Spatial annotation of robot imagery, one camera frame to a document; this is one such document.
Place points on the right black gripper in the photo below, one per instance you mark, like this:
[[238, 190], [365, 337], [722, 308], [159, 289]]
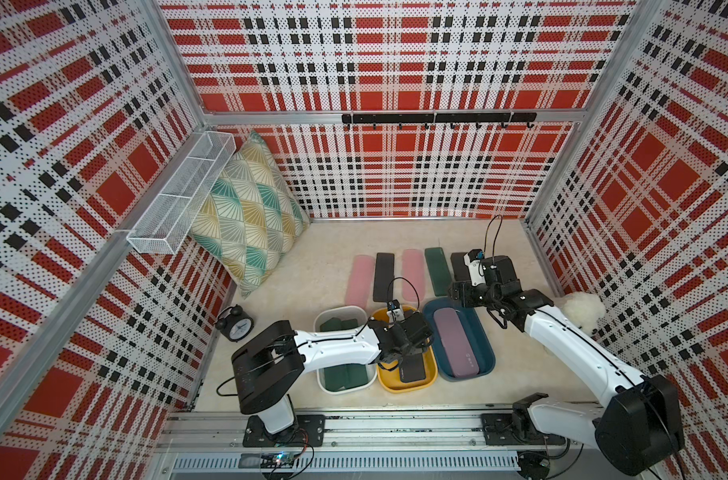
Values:
[[467, 300]]

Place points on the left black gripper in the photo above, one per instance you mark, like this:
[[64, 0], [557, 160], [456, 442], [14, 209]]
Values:
[[413, 349]]

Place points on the black pencil case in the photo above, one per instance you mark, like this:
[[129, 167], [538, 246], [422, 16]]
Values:
[[460, 268], [412, 369], [384, 277]]

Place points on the pink pencil case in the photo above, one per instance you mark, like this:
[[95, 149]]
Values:
[[413, 270], [460, 357], [360, 282]]

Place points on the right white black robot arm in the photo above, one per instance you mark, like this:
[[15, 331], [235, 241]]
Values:
[[636, 423]]

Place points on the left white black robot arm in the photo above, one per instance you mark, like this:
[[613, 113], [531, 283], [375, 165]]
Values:
[[267, 367]]

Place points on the yellow storage tray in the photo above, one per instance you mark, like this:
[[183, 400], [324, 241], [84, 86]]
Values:
[[388, 373]]

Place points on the white storage tray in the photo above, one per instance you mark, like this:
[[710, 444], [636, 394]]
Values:
[[352, 316]]

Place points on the teal storage tray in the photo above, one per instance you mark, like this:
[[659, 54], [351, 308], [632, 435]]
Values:
[[475, 332]]

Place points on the white plush seal toy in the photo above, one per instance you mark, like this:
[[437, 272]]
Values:
[[584, 310]]

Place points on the black alarm clock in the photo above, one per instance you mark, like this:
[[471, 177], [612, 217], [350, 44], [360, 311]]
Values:
[[234, 323]]

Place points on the patterned throw pillow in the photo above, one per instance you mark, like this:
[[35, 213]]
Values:
[[250, 219]]

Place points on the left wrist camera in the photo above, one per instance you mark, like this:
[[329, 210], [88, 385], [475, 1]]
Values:
[[394, 312]]

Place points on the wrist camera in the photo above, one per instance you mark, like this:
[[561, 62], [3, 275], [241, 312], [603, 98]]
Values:
[[394, 312], [473, 261]]

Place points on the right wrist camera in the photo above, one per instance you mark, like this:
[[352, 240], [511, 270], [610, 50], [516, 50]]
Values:
[[473, 261]]

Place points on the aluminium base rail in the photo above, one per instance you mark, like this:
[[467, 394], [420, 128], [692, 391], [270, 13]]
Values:
[[338, 429]]

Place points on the black hook rail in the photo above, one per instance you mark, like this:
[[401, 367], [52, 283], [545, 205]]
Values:
[[502, 118]]

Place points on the white wire mesh shelf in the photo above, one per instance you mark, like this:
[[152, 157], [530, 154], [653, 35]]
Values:
[[166, 222]]

